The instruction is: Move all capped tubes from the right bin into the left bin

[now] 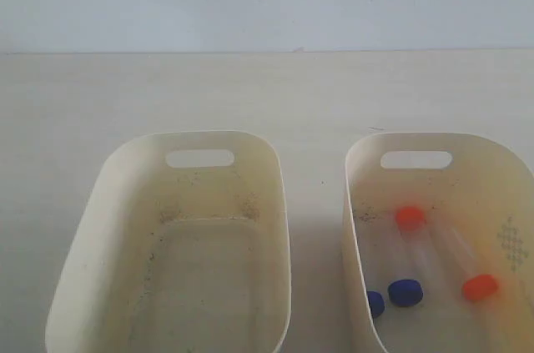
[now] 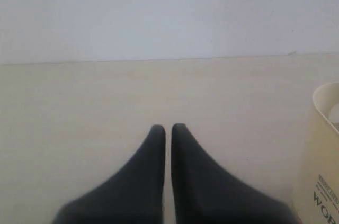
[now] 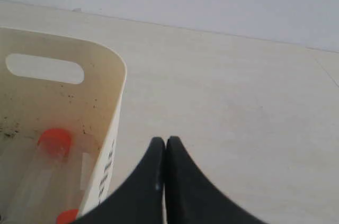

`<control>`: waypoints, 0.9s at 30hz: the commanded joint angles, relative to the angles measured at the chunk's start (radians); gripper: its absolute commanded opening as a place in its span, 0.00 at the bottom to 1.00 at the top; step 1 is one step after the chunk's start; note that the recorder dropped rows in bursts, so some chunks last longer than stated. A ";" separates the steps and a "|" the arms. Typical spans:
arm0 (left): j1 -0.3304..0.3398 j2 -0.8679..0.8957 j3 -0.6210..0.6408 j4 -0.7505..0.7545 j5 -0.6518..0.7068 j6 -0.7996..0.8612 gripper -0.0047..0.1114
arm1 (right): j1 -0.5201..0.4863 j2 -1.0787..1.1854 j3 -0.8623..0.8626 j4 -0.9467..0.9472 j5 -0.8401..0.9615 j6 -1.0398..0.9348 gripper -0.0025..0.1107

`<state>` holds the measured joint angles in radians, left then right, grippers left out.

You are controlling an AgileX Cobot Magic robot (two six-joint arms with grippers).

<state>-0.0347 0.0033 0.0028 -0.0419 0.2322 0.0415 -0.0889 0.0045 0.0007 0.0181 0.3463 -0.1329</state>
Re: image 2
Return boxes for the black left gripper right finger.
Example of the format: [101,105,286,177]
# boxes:
[171,123,298,223]

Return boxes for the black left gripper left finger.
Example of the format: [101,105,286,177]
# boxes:
[53,125,166,223]

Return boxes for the cream plastic bin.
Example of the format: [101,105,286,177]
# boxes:
[292,82,338,223]

